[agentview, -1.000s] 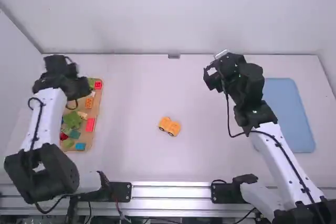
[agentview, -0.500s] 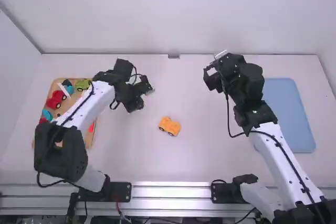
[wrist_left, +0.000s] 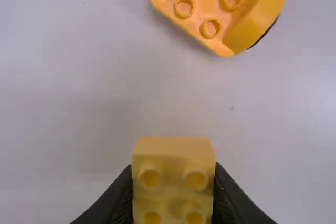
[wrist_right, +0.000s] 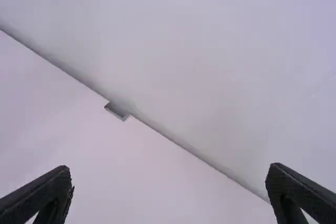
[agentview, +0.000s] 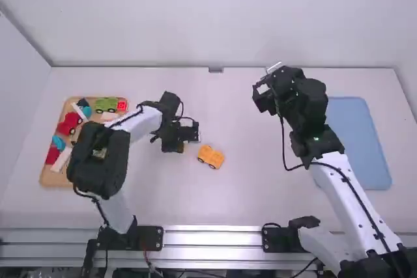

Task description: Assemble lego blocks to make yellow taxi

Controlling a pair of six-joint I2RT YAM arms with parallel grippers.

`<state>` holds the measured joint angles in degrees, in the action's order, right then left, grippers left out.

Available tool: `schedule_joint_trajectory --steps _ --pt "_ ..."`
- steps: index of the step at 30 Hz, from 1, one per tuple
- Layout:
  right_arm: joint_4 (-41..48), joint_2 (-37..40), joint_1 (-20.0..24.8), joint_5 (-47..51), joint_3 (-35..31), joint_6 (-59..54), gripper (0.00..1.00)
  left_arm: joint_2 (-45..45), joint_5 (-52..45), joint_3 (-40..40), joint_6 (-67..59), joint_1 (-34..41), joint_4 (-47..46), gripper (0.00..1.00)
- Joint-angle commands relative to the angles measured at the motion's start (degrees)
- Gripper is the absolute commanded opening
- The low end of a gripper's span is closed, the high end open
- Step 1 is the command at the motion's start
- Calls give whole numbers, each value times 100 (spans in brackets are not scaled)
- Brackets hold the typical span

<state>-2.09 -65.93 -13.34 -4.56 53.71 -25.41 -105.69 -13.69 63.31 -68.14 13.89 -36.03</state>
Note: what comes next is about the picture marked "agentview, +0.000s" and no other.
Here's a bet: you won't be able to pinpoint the yellow toy car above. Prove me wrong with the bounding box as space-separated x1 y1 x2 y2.
197 144 225 171

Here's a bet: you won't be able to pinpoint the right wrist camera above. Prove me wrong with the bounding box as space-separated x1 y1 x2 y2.
265 61 283 76

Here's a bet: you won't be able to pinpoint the red toy car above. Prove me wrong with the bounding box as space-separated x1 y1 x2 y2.
57 112 84 137

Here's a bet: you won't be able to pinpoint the green toy car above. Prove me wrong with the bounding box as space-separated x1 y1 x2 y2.
94 97 119 113

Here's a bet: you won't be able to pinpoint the silver rails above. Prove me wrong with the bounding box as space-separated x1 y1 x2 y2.
0 225 417 273

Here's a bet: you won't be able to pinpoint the tan tray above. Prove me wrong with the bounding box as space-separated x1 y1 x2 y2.
38 96 131 189

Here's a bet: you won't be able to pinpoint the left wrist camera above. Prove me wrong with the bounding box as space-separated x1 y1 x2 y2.
186 120 201 144

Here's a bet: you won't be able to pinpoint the white toy brick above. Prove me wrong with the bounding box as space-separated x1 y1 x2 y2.
51 146 73 173
71 102 89 121

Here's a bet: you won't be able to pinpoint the black cable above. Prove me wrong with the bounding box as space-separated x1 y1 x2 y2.
278 113 309 173
72 186 109 227
175 99 197 123

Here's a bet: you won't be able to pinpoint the blue mat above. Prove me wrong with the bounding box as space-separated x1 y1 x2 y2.
326 96 393 191

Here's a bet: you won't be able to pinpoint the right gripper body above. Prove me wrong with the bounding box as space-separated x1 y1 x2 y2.
252 66 306 117

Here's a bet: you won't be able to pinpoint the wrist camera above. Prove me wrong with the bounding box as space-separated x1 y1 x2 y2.
186 120 201 144
265 61 283 76

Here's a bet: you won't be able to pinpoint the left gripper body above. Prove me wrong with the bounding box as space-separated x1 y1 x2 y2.
158 117 189 154

